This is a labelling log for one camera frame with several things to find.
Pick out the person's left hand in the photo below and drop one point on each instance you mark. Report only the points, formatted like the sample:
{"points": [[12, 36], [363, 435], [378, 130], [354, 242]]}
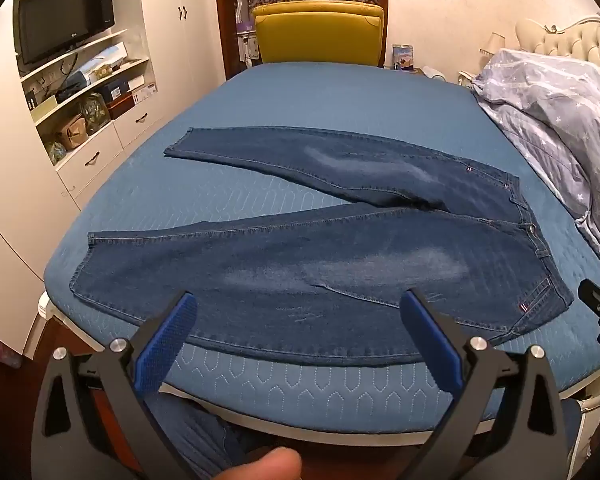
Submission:
{"points": [[279, 464]]}

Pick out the dark blue denim jeans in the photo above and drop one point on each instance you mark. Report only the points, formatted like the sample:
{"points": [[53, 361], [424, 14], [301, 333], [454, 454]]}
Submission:
{"points": [[407, 217]]}

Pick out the small picture box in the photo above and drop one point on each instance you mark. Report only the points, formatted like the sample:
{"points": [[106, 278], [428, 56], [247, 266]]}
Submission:
{"points": [[402, 57]]}

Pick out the yellow armchair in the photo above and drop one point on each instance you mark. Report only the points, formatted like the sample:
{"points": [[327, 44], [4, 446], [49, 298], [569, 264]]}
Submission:
{"points": [[326, 31]]}

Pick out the black flat-screen television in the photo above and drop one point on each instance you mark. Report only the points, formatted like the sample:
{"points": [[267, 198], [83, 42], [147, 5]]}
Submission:
{"points": [[46, 27]]}

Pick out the brown handbag on shelf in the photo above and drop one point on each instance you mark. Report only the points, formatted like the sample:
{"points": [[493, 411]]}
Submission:
{"points": [[73, 133]]}

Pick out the white built-in wardrobe unit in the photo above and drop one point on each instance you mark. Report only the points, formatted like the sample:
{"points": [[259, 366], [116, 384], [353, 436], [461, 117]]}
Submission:
{"points": [[159, 58]]}

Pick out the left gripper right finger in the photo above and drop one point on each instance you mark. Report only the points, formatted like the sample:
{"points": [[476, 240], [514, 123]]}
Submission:
{"points": [[505, 420]]}

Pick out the cream tufted headboard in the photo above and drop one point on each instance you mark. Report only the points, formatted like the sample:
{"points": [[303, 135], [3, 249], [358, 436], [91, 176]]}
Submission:
{"points": [[580, 40]]}

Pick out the blue quilted bed mattress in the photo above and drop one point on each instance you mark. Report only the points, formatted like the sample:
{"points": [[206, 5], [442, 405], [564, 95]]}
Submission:
{"points": [[297, 202]]}

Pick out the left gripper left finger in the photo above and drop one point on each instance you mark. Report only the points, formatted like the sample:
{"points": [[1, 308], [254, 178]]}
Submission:
{"points": [[69, 439]]}

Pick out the grey star-print duvet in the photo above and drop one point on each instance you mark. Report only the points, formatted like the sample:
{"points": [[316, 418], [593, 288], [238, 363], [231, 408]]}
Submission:
{"points": [[549, 109]]}

